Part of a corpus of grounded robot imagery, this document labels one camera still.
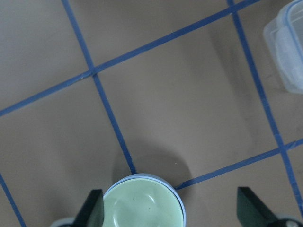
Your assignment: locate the light blue bowl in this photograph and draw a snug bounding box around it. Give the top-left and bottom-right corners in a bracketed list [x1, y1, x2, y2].
[104, 173, 187, 227]

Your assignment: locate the clear plastic food container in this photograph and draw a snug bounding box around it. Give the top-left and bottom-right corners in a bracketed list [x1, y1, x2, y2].
[263, 0, 303, 94]

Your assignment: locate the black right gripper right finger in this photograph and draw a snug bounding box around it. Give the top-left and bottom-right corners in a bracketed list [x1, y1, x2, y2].
[237, 187, 282, 227]

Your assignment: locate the light green bowl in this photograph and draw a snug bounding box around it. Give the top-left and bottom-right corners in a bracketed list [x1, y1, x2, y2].
[102, 178, 185, 227]

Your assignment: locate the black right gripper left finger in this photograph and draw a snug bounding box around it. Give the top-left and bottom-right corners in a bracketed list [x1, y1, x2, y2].
[72, 189, 105, 227]

